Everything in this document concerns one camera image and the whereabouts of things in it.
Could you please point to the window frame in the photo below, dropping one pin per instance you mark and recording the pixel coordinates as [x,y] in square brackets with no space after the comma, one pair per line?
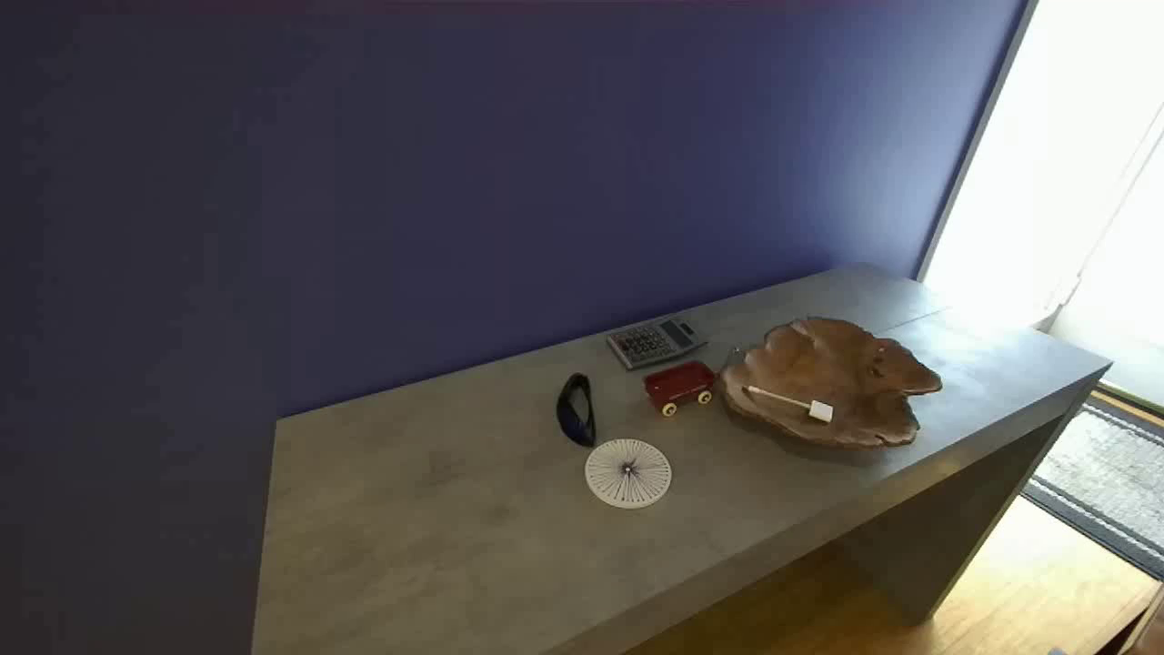
[969,170]

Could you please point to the grey calculator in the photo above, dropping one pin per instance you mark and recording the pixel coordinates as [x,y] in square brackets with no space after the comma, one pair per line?
[656,345]

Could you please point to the brown wooden plate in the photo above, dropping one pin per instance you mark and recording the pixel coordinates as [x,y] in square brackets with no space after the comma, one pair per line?
[848,367]

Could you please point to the white round disc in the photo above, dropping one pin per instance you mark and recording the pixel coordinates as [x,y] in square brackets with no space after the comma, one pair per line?
[629,472]

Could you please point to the red toy wagon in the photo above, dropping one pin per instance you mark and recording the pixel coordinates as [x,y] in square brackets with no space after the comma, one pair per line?
[680,386]

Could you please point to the black blue oval object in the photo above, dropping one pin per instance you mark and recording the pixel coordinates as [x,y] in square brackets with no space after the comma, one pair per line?
[575,408]

